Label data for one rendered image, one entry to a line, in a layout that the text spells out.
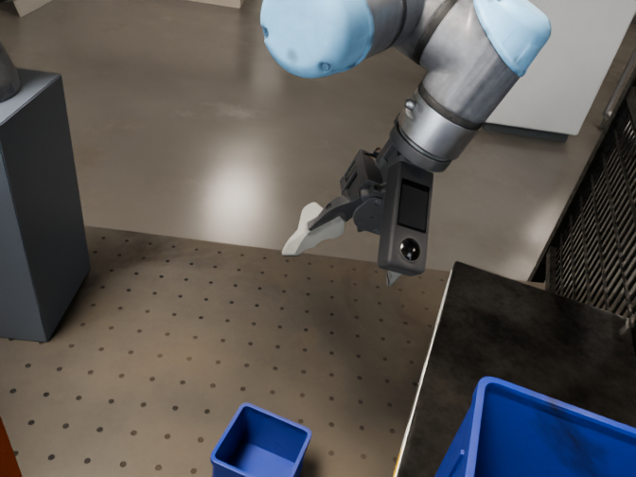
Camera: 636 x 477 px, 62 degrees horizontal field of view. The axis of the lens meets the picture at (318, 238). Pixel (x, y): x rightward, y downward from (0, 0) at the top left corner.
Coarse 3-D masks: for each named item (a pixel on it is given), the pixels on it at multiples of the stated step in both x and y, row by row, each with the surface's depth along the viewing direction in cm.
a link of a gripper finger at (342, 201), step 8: (336, 200) 58; (344, 200) 57; (352, 200) 57; (360, 200) 57; (328, 208) 58; (336, 208) 57; (344, 208) 57; (352, 208) 57; (320, 216) 58; (328, 216) 58; (336, 216) 58; (344, 216) 58; (352, 216) 58; (312, 224) 59; (320, 224) 59
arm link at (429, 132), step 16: (416, 96) 51; (416, 112) 51; (432, 112) 50; (400, 128) 53; (416, 128) 51; (432, 128) 50; (448, 128) 50; (464, 128) 50; (480, 128) 52; (416, 144) 52; (432, 144) 51; (448, 144) 51; (464, 144) 52
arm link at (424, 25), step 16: (416, 0) 45; (432, 0) 47; (448, 0) 46; (416, 16) 46; (432, 16) 47; (400, 32) 45; (416, 32) 48; (432, 32) 47; (400, 48) 50; (416, 48) 49
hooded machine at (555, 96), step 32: (544, 0) 319; (576, 0) 318; (608, 0) 318; (576, 32) 329; (608, 32) 329; (544, 64) 342; (576, 64) 341; (608, 64) 341; (512, 96) 355; (544, 96) 354; (576, 96) 353; (512, 128) 373; (544, 128) 368; (576, 128) 367
